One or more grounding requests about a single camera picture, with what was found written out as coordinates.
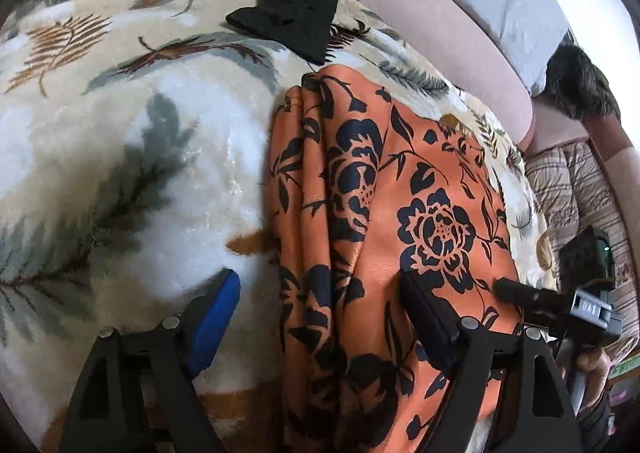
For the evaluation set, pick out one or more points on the orange black floral garment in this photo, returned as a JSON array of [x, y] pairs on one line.
[[363, 189]]

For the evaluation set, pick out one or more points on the person's right hand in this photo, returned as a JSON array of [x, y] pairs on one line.
[[595, 364]]

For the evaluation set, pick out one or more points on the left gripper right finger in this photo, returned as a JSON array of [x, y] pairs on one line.
[[533, 412]]

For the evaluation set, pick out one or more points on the pink bed headboard cushion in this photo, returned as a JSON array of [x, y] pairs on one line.
[[456, 46]]

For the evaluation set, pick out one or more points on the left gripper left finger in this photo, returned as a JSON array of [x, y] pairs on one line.
[[136, 390]]

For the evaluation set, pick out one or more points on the dark fur cushion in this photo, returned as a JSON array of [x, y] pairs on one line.
[[576, 87]]

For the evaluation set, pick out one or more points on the beige leaf-pattern fleece blanket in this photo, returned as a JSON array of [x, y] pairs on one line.
[[133, 134]]

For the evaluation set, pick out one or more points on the striped beige quilt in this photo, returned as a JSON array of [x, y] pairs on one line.
[[573, 194]]

